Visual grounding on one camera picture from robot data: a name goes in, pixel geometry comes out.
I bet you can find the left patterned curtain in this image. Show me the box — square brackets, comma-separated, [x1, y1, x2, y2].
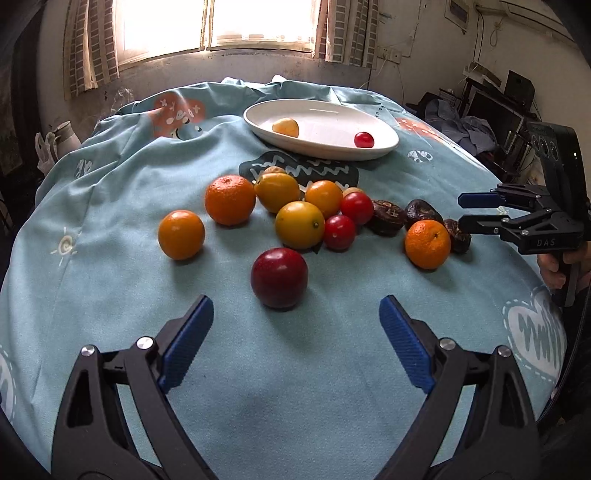
[62, 0, 119, 100]

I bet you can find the red cherry tomato on plate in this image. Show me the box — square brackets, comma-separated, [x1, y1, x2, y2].
[353, 131, 375, 148]

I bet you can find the white plastic bag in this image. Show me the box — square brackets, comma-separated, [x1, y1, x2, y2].
[35, 132, 57, 176]

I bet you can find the large dark red plum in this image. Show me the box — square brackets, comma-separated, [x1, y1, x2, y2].
[250, 248, 308, 310]

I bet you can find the small orange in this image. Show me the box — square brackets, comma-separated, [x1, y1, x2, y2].
[304, 180, 342, 219]

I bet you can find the pile of blue clothes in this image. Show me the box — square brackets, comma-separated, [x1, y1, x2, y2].
[417, 92, 498, 156]

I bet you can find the person's right hand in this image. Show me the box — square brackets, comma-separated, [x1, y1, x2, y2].
[537, 241, 591, 292]

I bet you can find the white oval plate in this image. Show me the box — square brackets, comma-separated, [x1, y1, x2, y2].
[243, 99, 400, 161]

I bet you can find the red cherry tomato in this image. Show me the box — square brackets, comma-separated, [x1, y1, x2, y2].
[341, 192, 374, 225]
[353, 131, 375, 148]
[324, 215, 356, 251]

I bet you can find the large orange mandarin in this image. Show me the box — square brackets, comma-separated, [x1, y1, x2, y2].
[204, 175, 256, 227]

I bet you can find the dark brown water chestnut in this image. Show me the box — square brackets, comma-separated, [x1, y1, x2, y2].
[366, 200, 407, 237]

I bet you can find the right patterned curtain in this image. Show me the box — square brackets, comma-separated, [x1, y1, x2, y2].
[314, 0, 380, 68]

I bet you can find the bright window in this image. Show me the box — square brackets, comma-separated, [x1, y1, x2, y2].
[114, 0, 322, 68]

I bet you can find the light blue printed tablecloth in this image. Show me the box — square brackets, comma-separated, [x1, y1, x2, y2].
[1, 79, 567, 479]

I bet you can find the small tan kumquat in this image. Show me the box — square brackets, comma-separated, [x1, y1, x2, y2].
[263, 166, 287, 175]

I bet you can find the small tan fruit behind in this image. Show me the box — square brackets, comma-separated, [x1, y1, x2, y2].
[342, 187, 365, 197]

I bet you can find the white thermos jug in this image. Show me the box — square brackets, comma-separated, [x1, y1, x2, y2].
[50, 121, 81, 161]

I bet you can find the yellow orange citrus front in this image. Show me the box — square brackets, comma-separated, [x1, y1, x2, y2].
[274, 201, 325, 250]

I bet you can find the patterned curtain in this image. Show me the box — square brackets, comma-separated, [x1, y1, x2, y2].
[62, 0, 119, 100]
[314, 0, 380, 68]

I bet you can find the small yellow fruit on plate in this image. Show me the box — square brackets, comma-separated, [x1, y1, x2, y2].
[271, 118, 300, 138]

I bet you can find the yellow orange citrus back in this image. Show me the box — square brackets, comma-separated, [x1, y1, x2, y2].
[254, 172, 300, 214]

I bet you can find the yellow orange citrus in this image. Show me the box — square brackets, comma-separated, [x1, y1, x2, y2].
[254, 172, 300, 214]
[274, 201, 325, 250]

